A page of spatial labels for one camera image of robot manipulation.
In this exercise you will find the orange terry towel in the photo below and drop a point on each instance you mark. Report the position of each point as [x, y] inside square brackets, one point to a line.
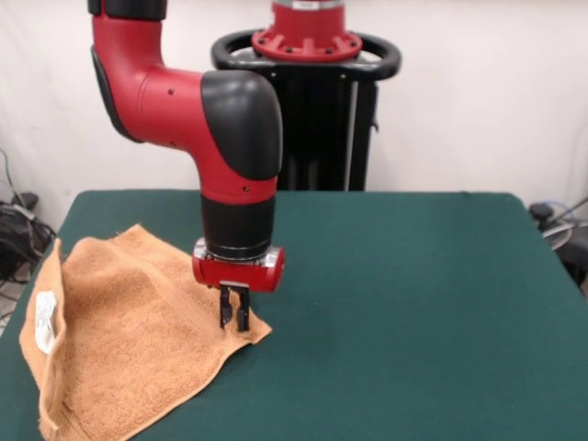
[128, 331]

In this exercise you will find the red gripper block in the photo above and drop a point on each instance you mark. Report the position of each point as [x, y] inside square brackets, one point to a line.
[243, 275]

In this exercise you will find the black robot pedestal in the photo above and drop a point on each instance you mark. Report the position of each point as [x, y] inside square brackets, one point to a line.
[331, 128]

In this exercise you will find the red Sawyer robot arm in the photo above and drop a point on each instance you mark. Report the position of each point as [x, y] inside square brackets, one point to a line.
[184, 105]

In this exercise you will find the dark green table cloth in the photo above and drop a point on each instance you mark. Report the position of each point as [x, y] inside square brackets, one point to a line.
[413, 321]

